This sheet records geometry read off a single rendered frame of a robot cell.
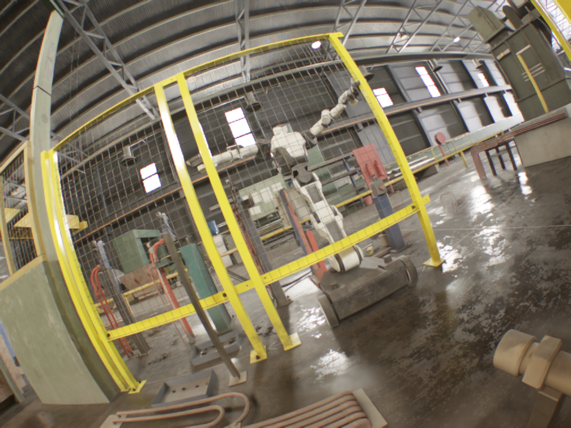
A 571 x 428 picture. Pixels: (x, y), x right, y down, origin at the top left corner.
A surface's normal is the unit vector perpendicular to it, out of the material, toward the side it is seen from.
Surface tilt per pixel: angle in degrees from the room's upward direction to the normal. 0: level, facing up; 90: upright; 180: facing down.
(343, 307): 90
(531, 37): 90
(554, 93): 90
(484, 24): 90
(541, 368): 60
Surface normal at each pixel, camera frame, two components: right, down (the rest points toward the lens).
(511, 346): -0.76, -0.65
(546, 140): -0.92, 0.38
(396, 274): 0.04, -0.04
